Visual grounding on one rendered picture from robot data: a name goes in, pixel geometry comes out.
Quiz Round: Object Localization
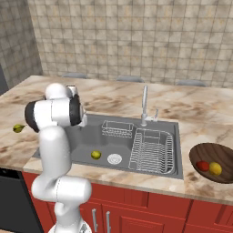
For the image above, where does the green round fruit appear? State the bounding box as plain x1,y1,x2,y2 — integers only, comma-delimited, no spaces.
90,149,102,161

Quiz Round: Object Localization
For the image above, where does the silver sink tap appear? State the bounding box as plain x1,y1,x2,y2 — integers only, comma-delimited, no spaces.
140,85,159,127

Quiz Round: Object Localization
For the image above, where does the round silver sink drain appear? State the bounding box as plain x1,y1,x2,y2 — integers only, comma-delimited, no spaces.
106,153,124,165

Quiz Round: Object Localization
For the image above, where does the grey sink basin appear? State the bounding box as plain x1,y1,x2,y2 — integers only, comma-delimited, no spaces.
32,112,185,180

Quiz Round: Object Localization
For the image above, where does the black dishwasher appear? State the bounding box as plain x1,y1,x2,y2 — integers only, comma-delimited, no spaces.
0,167,46,233

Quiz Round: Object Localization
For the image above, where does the small wire sink basket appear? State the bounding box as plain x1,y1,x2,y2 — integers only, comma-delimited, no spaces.
101,119,136,139

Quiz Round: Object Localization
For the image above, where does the dark wooden bowl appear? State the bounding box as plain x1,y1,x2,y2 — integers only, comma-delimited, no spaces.
187,142,233,185

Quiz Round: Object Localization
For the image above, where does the red cupboard door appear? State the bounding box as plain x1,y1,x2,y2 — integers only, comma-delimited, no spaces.
100,203,187,233
183,223,233,233
42,199,103,233

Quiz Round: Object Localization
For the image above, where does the red round vegetable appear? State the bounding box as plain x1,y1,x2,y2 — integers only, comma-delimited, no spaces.
195,160,210,173

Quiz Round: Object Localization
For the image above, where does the grey stool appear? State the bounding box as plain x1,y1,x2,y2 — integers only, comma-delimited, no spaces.
175,78,208,88
61,71,88,80
116,75,146,84

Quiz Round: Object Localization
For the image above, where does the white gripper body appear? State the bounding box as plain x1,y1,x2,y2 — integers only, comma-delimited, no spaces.
80,111,89,127

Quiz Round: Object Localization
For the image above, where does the large wire dish rack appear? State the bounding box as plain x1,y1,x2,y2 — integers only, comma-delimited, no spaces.
128,127,176,176

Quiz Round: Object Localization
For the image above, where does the silver cupboard handle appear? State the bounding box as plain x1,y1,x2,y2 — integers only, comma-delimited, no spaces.
105,210,112,233
91,208,99,233

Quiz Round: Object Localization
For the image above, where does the green pear-shaped fruit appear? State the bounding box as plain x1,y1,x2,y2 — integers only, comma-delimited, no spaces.
12,123,27,134

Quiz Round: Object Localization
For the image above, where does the yellow round vegetable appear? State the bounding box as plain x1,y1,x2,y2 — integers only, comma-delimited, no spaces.
208,161,223,177

